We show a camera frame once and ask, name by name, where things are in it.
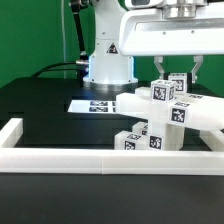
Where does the white chair back frame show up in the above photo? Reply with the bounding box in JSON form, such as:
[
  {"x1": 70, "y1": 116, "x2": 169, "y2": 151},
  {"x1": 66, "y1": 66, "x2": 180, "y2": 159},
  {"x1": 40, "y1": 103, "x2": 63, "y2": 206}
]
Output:
[{"x1": 116, "y1": 93, "x2": 224, "y2": 131}]

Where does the black cable bundle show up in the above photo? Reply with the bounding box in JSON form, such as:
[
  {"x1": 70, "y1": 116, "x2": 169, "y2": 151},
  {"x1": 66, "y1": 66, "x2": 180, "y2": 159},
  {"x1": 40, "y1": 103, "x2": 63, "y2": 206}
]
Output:
[{"x1": 31, "y1": 60, "x2": 88, "y2": 80}]

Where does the white flat tag board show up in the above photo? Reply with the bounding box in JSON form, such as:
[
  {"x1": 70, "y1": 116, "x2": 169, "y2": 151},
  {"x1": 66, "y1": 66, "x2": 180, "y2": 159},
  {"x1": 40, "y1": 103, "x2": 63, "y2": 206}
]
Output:
[{"x1": 68, "y1": 100, "x2": 116, "y2": 114}]

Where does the white U-shaped boundary fence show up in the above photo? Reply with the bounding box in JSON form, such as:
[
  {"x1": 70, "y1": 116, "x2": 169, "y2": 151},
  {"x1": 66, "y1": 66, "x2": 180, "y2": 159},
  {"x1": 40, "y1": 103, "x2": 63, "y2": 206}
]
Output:
[{"x1": 0, "y1": 118, "x2": 224, "y2": 176}]

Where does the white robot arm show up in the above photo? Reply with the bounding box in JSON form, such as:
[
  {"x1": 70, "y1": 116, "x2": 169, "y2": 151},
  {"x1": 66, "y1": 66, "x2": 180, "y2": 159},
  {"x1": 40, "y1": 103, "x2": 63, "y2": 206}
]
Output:
[{"x1": 70, "y1": 0, "x2": 224, "y2": 90}]

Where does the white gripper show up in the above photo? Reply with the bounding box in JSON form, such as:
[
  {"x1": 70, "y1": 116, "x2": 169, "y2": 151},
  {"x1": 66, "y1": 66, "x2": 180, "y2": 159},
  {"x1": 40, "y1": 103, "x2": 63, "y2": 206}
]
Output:
[{"x1": 119, "y1": 0, "x2": 224, "y2": 84}]

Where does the white chair seat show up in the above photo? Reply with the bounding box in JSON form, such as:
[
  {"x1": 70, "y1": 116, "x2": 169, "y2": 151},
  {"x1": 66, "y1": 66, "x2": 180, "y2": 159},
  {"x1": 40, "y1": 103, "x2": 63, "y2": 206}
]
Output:
[{"x1": 147, "y1": 121, "x2": 185, "y2": 151}]

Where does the white tagged cube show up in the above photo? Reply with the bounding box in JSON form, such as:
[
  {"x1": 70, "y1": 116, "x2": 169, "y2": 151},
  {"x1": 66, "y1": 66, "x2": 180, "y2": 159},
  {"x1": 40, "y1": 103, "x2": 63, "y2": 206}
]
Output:
[
  {"x1": 151, "y1": 79, "x2": 176, "y2": 103},
  {"x1": 168, "y1": 73, "x2": 187, "y2": 94}
]

